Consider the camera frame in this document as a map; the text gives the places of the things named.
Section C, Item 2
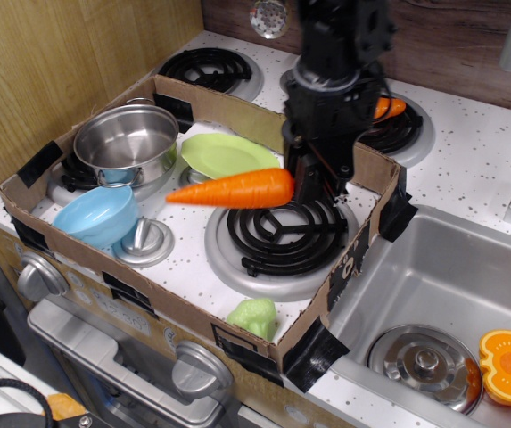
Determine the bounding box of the black back left burner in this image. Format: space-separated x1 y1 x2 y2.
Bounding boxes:
158 47 253 93

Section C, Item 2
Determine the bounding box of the silver stovetop knob front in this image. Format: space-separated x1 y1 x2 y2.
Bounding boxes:
112 217 175 268

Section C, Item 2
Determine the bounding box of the orange toy carrot green top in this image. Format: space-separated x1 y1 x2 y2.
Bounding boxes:
165 168 295 209

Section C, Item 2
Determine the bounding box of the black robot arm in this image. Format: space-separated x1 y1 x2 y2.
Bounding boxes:
282 1 396 203

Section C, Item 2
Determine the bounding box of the black burner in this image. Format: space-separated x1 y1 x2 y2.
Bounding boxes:
226 201 350 277
61 152 98 192
158 47 253 93
359 98 424 154

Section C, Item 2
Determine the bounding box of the light green toy broccoli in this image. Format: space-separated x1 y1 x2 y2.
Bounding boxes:
226 298 276 339

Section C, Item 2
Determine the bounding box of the orange toy carrot piece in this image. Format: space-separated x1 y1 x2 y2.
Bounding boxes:
374 97 407 121

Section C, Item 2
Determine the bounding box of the silver stovetop knob back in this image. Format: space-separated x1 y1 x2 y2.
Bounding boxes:
279 70 296 95

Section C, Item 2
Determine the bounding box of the black front left burner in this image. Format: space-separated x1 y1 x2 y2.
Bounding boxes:
61 152 98 192

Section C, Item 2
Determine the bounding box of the silver oven door handle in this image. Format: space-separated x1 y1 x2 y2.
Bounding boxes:
28 300 226 427

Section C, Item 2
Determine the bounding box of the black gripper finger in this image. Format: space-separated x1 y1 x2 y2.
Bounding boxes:
284 144 327 202
312 151 349 200

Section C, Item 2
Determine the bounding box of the orange cloth scrap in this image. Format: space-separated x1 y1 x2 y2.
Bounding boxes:
46 393 87 421

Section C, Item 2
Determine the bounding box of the light blue plastic bowl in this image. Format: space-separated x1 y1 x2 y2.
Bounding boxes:
53 186 140 249

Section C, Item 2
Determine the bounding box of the light green plastic plate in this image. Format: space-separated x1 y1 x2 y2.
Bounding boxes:
180 133 281 179

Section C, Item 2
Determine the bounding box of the silver oven knob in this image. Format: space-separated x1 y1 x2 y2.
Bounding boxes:
17 251 70 302
171 341 234 400

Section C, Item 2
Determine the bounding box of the silver stovetop knob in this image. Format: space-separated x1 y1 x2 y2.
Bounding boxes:
178 167 210 187
279 70 296 95
112 217 175 268

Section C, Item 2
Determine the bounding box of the silver sink basin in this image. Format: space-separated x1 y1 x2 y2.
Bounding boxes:
326 203 511 428

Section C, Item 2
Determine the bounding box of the black cable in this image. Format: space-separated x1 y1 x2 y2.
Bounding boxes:
0 378 54 428

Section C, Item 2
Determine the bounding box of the silver oven knob right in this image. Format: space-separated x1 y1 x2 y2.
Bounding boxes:
171 341 234 400

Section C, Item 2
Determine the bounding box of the silver oven knob left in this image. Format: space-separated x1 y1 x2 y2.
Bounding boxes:
17 251 70 302

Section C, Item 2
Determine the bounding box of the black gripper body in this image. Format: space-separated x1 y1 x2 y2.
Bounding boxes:
283 66 386 180

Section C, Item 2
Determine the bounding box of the stainless steel pot lid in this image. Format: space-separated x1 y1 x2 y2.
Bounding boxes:
366 325 483 415

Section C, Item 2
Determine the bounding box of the orange toy pumpkin half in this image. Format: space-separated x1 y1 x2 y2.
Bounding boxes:
479 330 511 407

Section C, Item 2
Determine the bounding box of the brown cardboard fence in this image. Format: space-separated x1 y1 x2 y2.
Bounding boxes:
0 73 419 394

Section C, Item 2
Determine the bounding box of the black back right burner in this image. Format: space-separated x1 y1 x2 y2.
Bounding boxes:
359 98 424 154

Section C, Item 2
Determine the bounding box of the black front right burner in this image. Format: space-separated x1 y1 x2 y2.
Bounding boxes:
226 201 350 277

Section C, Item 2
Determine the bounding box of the silver stovetop knob middle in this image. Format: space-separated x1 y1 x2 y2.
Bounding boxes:
178 167 210 187

